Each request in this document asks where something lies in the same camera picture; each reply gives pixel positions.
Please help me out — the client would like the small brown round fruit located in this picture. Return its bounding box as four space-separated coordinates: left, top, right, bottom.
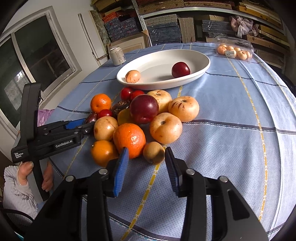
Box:
143 142 165 165

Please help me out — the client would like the yellow green round fruit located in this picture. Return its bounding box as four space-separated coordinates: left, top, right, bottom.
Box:
117 108 133 126

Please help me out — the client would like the large orange tangerine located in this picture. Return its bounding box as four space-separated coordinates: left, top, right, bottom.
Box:
113 123 146 159

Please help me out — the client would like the dark purple tomato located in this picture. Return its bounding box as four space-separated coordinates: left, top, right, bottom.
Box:
84 112 98 123
111 100 130 118

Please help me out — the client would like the yellow peach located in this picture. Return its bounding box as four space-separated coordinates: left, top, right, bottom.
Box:
147 90 172 114
168 96 200 123
149 113 183 144

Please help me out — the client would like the large dark red plum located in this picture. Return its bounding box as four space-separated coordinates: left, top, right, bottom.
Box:
129 94 159 125

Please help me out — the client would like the small striped peach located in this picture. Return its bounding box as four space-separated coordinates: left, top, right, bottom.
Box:
125 70 141 83

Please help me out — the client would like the yellow peach back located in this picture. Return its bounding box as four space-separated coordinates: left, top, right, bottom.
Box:
147 90 172 114

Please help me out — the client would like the person's left hand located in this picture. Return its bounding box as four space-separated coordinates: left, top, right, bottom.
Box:
17 161 54 193

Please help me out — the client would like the red cherry tomato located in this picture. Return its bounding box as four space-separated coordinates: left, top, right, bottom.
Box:
120 87 134 100
97 109 112 119
130 90 144 101

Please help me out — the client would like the purple plastic bag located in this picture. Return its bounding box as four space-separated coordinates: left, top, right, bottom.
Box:
37 109 54 126

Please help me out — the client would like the silver drink can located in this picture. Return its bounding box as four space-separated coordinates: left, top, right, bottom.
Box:
109 46 126 66

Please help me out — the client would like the white oval plate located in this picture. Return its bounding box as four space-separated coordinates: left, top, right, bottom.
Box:
116 49 211 90

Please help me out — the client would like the cardboard box beige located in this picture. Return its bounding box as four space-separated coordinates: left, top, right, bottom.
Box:
108 30 151 53

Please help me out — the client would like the clear plastic fruit box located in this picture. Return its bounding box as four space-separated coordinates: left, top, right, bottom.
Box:
213 36 254 62

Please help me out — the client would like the pink plastic bag on shelf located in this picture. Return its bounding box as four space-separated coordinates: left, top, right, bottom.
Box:
229 16 259 38

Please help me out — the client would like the white shelving unit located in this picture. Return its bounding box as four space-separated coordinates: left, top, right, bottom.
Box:
133 1 291 62

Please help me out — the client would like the window with white frame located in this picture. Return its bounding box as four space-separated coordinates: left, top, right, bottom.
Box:
1 6 81 134

